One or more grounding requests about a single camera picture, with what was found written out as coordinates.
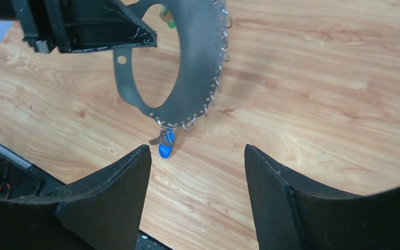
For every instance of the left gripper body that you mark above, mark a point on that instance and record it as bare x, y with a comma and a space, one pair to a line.
39, 20

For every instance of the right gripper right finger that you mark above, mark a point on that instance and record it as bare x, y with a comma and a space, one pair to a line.
293, 211

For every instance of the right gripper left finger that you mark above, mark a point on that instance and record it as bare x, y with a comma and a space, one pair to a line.
82, 214

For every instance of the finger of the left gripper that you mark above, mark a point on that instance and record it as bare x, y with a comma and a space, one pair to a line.
92, 26

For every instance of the blue key tag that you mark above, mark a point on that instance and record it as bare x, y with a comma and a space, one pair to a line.
165, 142

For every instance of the metal keyring holder plate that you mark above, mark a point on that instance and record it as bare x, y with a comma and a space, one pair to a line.
202, 31

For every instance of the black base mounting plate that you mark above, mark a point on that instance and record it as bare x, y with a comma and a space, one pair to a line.
13, 179

